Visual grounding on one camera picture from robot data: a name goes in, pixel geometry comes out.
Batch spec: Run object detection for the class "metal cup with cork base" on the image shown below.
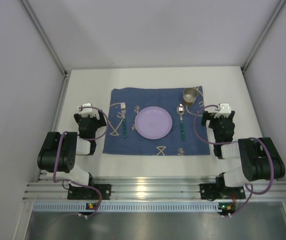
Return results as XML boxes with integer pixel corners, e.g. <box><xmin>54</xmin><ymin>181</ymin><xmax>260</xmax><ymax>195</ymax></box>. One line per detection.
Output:
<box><xmin>183</xmin><ymin>87</ymin><xmax>198</xmax><ymax>106</ymax></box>

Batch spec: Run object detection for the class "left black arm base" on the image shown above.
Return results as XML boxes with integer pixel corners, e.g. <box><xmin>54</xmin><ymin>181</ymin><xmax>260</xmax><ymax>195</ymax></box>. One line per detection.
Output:
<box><xmin>67</xmin><ymin>183</ymin><xmax>112</xmax><ymax>200</ymax></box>

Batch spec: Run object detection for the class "aluminium frame post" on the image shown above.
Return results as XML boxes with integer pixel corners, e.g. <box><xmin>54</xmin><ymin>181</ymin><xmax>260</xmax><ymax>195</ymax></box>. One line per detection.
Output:
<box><xmin>19</xmin><ymin>0</ymin><xmax>67</xmax><ymax>77</ymax></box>
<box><xmin>241</xmin><ymin>0</ymin><xmax>286</xmax><ymax>74</ymax></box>

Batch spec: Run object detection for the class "aluminium mounting rail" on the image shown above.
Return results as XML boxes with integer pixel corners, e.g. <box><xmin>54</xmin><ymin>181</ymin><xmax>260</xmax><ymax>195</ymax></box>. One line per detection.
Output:
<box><xmin>22</xmin><ymin>174</ymin><xmax>286</xmax><ymax>201</ymax></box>

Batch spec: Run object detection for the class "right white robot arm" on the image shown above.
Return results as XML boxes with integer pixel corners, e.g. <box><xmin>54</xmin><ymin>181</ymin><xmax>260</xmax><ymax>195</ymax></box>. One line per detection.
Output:
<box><xmin>200</xmin><ymin>111</ymin><xmax>286</xmax><ymax>201</ymax></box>

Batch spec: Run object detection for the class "left aluminium frame post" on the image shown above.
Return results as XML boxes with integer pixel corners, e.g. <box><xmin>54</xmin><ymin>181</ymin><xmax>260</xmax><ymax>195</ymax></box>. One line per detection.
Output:
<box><xmin>19</xmin><ymin>0</ymin><xmax>67</xmax><ymax>77</ymax></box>

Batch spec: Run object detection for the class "right aluminium frame post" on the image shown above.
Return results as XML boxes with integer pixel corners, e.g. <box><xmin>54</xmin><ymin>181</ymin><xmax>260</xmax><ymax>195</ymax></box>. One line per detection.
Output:
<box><xmin>241</xmin><ymin>0</ymin><xmax>286</xmax><ymax>74</ymax></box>

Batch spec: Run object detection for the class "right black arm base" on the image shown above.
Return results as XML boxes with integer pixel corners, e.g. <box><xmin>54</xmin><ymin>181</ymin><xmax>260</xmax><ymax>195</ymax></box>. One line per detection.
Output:
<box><xmin>199</xmin><ymin>176</ymin><xmax>246</xmax><ymax>201</ymax></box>

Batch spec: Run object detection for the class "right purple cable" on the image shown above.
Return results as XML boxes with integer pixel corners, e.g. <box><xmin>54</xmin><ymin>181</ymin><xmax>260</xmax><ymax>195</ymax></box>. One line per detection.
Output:
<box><xmin>194</xmin><ymin>104</ymin><xmax>276</xmax><ymax>218</ymax></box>

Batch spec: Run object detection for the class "teal-handled fork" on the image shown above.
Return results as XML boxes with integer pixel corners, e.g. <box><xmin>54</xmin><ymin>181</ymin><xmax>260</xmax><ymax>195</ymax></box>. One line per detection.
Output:
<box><xmin>120</xmin><ymin>102</ymin><xmax>127</xmax><ymax>138</ymax></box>

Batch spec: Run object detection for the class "teal-handled spoon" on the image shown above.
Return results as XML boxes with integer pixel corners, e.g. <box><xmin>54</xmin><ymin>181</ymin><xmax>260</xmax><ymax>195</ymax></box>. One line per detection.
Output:
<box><xmin>177</xmin><ymin>104</ymin><xmax>186</xmax><ymax>141</ymax></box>

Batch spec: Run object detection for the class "purple bowl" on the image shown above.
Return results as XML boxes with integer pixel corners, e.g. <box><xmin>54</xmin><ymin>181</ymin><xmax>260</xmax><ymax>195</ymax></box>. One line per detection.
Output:
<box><xmin>134</xmin><ymin>106</ymin><xmax>173</xmax><ymax>140</ymax></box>

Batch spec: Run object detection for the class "perforated cable duct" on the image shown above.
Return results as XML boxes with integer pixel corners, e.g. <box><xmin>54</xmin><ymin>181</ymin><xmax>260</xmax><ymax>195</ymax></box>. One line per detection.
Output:
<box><xmin>32</xmin><ymin>202</ymin><xmax>236</xmax><ymax>213</ymax></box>

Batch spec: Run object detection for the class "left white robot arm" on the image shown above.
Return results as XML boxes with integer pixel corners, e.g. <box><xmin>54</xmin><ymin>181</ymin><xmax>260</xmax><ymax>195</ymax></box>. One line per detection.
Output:
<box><xmin>37</xmin><ymin>111</ymin><xmax>107</xmax><ymax>187</ymax></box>

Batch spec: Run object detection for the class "blue fish-print cloth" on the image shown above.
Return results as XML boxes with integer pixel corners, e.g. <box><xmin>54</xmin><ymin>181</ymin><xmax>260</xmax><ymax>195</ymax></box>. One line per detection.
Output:
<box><xmin>103</xmin><ymin>86</ymin><xmax>210</xmax><ymax>156</ymax></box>

